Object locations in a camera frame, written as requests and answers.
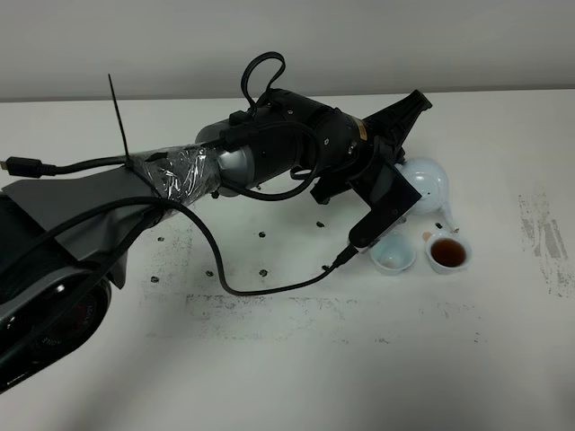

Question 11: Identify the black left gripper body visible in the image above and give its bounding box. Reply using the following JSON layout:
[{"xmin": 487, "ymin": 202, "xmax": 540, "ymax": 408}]
[{"xmin": 228, "ymin": 89, "xmax": 396, "ymax": 205}]

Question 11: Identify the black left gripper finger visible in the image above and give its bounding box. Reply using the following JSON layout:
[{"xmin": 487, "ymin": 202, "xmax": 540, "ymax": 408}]
[{"xmin": 363, "ymin": 90, "xmax": 432, "ymax": 164}]

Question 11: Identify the light blue porcelain teapot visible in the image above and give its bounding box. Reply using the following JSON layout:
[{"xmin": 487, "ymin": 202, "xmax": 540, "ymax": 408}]
[{"xmin": 395, "ymin": 157, "xmax": 459, "ymax": 233}]

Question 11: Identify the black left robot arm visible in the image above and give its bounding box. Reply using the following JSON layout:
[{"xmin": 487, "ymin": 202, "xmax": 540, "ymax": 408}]
[{"xmin": 1, "ymin": 89, "xmax": 431, "ymax": 390}]

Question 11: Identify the left light blue teacup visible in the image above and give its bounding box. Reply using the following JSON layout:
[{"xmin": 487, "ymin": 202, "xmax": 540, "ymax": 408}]
[{"xmin": 368, "ymin": 232, "xmax": 416, "ymax": 276}]

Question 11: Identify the light blue teacup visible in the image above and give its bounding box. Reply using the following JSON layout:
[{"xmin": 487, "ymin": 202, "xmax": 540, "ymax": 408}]
[
  {"xmin": 425, "ymin": 230, "xmax": 473, "ymax": 275},
  {"xmin": 368, "ymin": 232, "xmax": 416, "ymax": 276}
]

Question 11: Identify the right light blue teacup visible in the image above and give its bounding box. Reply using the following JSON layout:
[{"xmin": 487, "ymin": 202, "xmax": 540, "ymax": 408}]
[{"xmin": 425, "ymin": 230, "xmax": 473, "ymax": 275}]

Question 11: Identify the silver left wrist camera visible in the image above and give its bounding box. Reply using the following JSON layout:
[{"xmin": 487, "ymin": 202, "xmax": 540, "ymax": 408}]
[{"xmin": 349, "ymin": 163, "xmax": 422, "ymax": 251}]

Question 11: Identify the black left camera cable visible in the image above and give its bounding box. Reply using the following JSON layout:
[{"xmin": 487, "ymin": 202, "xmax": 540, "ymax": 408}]
[{"xmin": 0, "ymin": 51, "xmax": 360, "ymax": 297}]

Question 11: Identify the black cable tie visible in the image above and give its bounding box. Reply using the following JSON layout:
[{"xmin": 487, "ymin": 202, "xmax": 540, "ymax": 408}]
[{"xmin": 108, "ymin": 75, "xmax": 133, "ymax": 171}]

